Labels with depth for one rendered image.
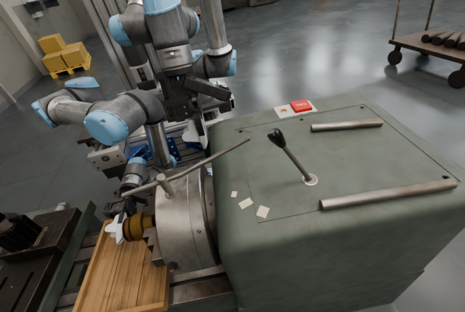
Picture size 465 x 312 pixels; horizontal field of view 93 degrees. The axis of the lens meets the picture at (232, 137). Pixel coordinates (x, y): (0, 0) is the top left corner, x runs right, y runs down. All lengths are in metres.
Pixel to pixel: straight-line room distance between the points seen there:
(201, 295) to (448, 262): 1.67
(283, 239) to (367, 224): 0.17
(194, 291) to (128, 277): 0.25
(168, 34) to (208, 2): 0.47
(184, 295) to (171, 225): 0.34
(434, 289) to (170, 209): 1.73
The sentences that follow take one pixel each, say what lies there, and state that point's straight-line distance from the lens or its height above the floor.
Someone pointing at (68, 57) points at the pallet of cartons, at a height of 0.40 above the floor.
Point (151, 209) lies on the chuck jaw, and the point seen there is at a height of 1.13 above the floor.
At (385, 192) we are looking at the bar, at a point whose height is 1.28.
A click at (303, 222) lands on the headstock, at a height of 1.26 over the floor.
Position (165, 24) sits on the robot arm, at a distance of 0.51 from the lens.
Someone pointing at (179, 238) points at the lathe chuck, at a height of 1.17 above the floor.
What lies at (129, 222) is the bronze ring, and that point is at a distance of 0.80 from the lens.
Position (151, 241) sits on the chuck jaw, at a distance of 0.73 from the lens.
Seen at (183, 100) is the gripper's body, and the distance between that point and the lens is 0.52.
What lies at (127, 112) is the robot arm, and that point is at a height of 1.39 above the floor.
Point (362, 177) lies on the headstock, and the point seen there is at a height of 1.25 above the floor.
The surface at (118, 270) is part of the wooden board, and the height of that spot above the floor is 0.88.
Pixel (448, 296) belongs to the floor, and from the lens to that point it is 2.03.
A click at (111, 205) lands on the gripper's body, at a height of 1.11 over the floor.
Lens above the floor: 1.69
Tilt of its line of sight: 38 degrees down
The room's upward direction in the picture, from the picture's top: 10 degrees counter-clockwise
